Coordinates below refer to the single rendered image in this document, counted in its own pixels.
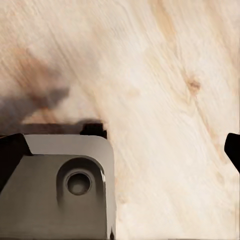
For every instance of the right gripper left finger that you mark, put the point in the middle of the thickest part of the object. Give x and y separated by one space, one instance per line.
12 150

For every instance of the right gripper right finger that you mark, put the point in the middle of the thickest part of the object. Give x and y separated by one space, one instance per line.
232 149

